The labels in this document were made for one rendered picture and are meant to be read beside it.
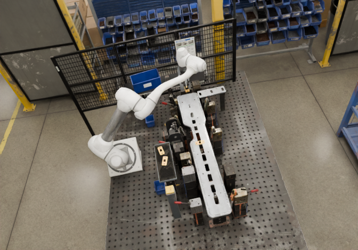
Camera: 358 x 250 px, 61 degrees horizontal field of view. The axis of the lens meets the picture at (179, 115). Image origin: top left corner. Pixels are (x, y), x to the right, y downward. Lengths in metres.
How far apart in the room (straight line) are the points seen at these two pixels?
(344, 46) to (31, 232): 4.86
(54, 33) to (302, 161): 3.51
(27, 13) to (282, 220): 3.64
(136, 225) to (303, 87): 3.17
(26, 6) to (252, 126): 3.01
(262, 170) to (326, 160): 1.24
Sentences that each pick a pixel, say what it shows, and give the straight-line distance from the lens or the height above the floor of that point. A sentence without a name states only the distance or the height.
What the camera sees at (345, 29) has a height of 0.59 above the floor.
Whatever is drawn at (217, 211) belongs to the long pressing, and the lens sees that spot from 2.44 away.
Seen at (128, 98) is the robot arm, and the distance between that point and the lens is 2.49.
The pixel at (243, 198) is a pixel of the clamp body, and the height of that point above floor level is 1.02.
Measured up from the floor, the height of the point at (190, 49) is 1.30.
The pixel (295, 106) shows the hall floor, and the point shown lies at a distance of 4.53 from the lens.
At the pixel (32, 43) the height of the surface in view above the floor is 1.14.
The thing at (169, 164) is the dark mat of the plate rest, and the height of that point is 1.16.
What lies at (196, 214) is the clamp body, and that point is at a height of 0.90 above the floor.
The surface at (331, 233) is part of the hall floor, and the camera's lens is 3.61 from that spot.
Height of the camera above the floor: 3.21
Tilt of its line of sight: 47 degrees down
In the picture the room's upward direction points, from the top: 11 degrees counter-clockwise
